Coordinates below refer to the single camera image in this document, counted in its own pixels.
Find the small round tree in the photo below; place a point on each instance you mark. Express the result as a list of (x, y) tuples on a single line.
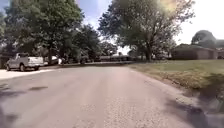
[(108, 48)]

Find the grey asphalt road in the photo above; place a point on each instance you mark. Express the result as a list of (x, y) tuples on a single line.
[(100, 96)]

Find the large spreading tree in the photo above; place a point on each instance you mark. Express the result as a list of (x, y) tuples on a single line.
[(146, 23)]

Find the white vehicle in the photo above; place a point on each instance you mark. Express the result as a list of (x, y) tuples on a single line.
[(53, 60)]

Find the pale concrete kerb strip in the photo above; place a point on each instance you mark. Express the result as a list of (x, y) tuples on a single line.
[(173, 94)]

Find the grass lawn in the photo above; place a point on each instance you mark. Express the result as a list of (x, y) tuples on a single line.
[(186, 71)]

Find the group of leafy trees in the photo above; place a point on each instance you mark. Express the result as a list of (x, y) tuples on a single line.
[(43, 26)]

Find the brick house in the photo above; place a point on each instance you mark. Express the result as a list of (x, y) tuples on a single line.
[(193, 52)]

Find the white pickup truck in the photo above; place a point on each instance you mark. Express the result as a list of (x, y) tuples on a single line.
[(23, 62)]

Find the tree behind house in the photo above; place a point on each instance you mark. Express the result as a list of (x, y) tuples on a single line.
[(204, 36)]

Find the pale concrete driveway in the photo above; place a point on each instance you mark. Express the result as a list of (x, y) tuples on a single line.
[(13, 73)]

